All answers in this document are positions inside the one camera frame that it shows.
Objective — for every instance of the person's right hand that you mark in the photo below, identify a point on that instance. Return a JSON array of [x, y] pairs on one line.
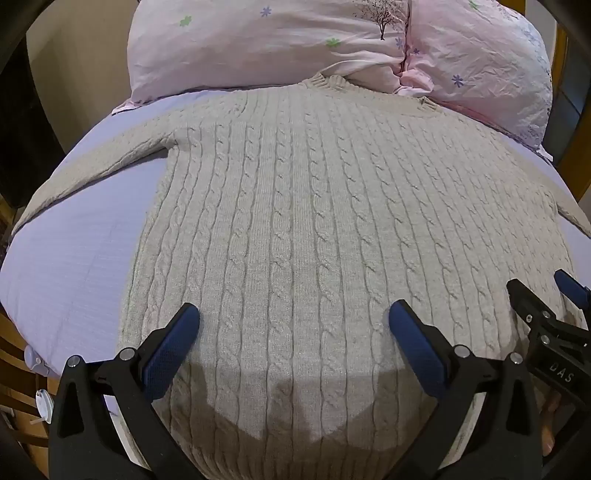
[[549, 429]]

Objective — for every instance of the white round cap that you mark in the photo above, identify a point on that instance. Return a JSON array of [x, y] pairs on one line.
[[45, 405]]

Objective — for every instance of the pink floral pillow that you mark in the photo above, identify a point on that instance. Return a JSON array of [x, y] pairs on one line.
[[258, 41], [480, 60]]

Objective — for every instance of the dark furniture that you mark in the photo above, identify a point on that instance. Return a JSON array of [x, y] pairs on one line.
[[27, 129]]

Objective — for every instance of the lavender bed sheet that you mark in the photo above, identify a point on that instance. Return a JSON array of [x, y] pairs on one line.
[[74, 277]]

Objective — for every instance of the wooden slatted frame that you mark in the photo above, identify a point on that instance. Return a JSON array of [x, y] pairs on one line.
[[14, 344]]

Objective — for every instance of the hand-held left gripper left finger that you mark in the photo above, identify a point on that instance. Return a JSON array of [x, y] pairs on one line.
[[170, 353]]

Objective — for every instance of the wooden bed frame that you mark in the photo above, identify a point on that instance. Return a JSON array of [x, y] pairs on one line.
[[567, 74]]

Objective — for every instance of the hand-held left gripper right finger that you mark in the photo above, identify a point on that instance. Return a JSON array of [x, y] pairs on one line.
[[418, 351]]

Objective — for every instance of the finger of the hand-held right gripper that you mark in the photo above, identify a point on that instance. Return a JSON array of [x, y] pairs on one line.
[[526, 304], [572, 284]]

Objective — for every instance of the white plastic piece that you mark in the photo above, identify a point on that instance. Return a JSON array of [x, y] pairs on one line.
[[36, 360]]

